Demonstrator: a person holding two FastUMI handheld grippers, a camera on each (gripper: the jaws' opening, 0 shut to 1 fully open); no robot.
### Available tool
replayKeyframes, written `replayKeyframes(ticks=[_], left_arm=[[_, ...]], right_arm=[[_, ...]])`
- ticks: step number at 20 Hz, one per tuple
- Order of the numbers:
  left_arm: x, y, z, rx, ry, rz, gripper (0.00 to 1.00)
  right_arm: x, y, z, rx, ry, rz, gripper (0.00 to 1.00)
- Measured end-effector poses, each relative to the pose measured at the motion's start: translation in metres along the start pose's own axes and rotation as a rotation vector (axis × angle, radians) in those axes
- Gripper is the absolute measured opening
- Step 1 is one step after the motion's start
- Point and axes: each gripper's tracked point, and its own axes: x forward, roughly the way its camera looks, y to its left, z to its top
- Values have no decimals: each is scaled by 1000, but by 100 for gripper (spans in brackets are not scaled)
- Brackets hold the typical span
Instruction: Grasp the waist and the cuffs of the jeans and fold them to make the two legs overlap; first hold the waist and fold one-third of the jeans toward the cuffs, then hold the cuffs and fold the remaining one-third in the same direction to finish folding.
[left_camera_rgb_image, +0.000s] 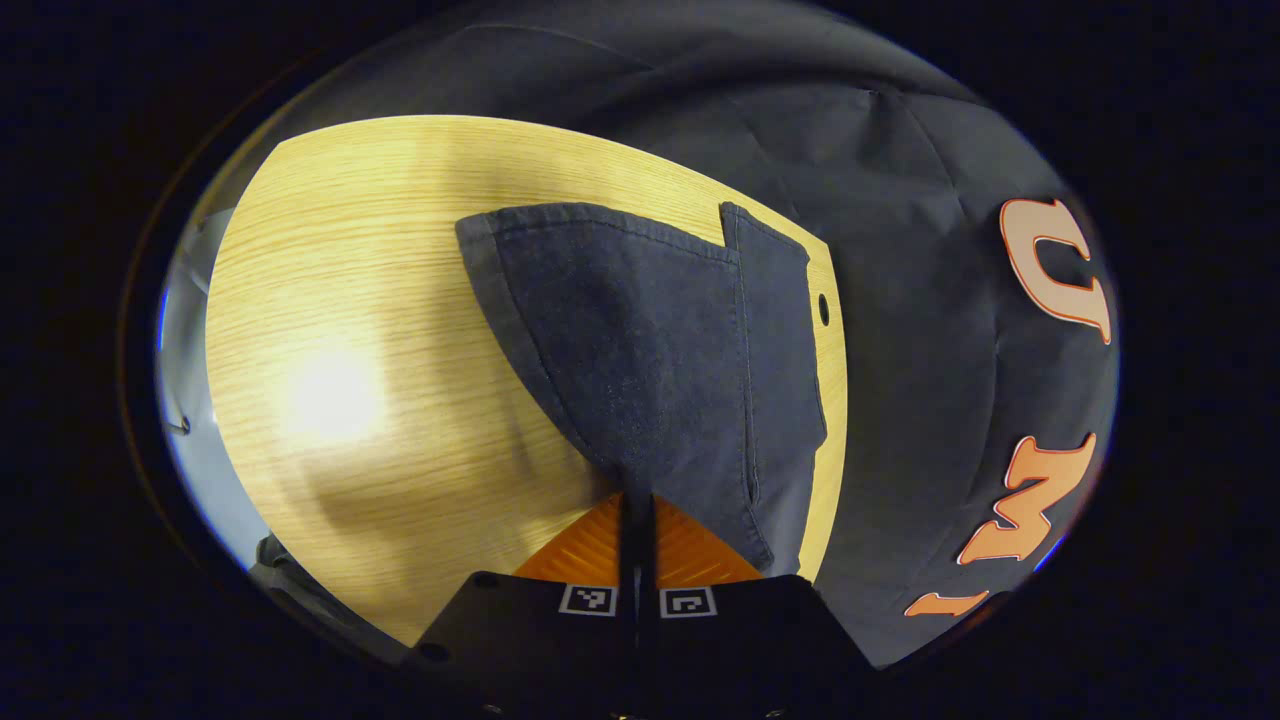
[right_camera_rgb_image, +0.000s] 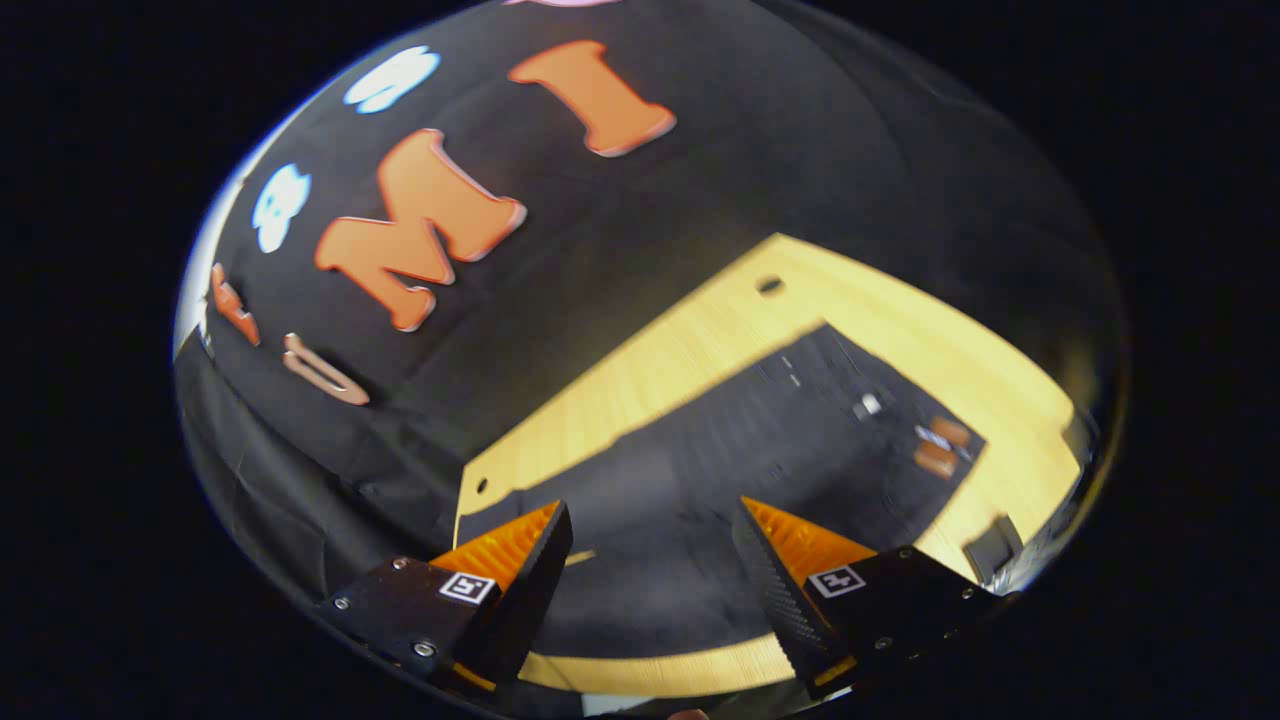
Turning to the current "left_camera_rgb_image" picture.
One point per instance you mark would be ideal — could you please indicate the black jeans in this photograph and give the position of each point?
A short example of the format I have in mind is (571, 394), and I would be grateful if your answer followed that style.
(640, 350)

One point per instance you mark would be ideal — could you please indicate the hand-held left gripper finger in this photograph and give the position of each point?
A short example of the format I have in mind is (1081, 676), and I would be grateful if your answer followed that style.
(628, 560)
(646, 560)

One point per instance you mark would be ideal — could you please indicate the black backdrop cloth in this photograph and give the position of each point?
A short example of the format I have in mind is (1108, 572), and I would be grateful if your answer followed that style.
(900, 300)

